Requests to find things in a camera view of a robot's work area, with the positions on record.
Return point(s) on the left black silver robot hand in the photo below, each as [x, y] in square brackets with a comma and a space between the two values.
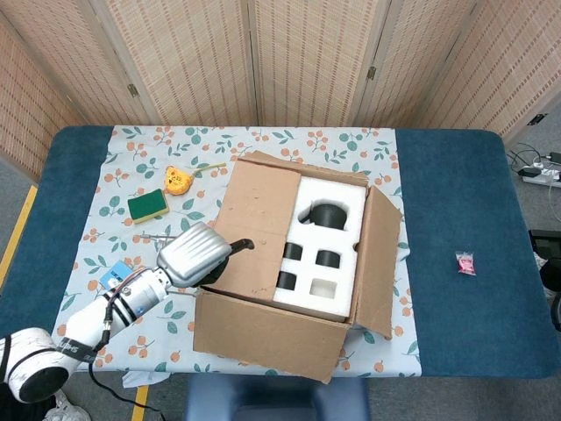
[193, 254]

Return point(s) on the cardboard box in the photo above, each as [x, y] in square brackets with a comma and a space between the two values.
[263, 333]

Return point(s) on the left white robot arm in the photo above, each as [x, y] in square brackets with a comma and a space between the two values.
[87, 320]

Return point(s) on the small blue carton box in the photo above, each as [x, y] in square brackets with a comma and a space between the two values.
[114, 276]

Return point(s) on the green yellow sponge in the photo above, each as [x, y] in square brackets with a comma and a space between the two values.
[146, 206]

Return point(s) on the yellow cat-shaped tape measure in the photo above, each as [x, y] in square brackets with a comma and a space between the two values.
[177, 182]

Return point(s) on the floral print tablecloth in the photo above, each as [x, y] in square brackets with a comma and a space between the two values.
[153, 337]

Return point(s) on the black cup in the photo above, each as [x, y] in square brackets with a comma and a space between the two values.
[288, 280]
[328, 259]
[293, 251]

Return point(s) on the white foam insert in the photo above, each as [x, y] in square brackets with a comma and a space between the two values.
[324, 239]

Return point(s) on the white paper scrap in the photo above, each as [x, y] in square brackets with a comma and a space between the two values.
[140, 379]

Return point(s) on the black teapot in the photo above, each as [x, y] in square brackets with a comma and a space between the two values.
[328, 217]

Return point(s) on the brass screen hinge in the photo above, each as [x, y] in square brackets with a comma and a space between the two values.
[372, 73]
[133, 90]

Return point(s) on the white sneaker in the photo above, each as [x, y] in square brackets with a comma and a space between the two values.
[68, 410]

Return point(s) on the bamboo folding screen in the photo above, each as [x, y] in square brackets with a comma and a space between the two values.
[307, 57]

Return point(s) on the black trouser leg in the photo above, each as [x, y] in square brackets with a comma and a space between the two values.
[22, 412]

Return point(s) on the blue velvet table cover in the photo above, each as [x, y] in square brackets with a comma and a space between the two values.
[447, 197]

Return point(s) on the pink candy packet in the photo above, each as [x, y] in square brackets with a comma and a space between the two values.
[465, 263]

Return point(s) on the black equipment case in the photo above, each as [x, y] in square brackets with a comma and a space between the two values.
[545, 245]

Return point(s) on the white power strip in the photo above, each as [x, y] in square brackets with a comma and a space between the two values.
[541, 174]

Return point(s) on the black screen bracket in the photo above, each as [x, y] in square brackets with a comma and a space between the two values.
[537, 119]

